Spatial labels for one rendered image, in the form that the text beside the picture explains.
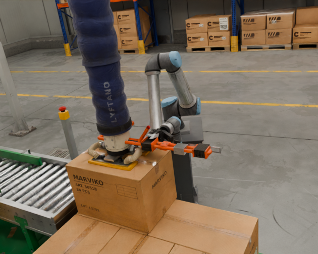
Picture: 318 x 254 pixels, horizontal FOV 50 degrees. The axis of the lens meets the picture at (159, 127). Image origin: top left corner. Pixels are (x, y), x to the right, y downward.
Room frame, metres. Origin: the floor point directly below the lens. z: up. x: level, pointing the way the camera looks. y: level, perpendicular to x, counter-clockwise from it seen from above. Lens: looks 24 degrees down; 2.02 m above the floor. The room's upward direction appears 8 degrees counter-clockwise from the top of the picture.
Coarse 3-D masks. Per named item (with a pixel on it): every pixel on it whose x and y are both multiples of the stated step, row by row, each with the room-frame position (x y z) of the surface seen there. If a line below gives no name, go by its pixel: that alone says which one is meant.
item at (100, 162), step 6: (102, 156) 1.98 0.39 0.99; (90, 162) 1.98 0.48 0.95; (96, 162) 1.96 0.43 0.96; (102, 162) 1.95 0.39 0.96; (108, 162) 1.93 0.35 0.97; (114, 162) 1.91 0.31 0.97; (120, 162) 1.90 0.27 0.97; (132, 162) 1.89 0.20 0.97; (120, 168) 1.86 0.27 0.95; (126, 168) 1.83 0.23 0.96; (132, 168) 1.85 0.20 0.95
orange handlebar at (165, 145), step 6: (102, 138) 2.06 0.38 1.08; (132, 138) 1.99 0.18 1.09; (132, 144) 1.93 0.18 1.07; (138, 144) 1.91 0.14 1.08; (156, 144) 1.88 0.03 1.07; (162, 144) 1.84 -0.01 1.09; (168, 144) 1.83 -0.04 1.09; (174, 144) 1.83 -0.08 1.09; (186, 150) 1.73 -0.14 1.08; (210, 150) 1.69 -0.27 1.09
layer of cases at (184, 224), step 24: (168, 216) 1.84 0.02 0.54; (192, 216) 1.81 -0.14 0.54; (216, 216) 1.78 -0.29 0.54; (240, 216) 1.75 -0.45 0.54; (48, 240) 1.76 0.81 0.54; (72, 240) 1.73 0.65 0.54; (96, 240) 1.70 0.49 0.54; (120, 240) 1.67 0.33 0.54; (144, 240) 1.64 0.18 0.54; (168, 240) 1.62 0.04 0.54; (192, 240) 1.59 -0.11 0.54; (216, 240) 1.56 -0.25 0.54; (240, 240) 1.54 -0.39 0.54
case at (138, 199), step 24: (72, 168) 1.98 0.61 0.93; (96, 168) 1.91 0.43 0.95; (144, 168) 1.83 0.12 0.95; (168, 168) 1.98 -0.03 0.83; (96, 192) 1.89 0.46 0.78; (120, 192) 1.79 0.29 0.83; (144, 192) 1.72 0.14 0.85; (168, 192) 1.94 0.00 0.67; (96, 216) 1.92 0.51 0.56; (120, 216) 1.81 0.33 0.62; (144, 216) 1.70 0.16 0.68
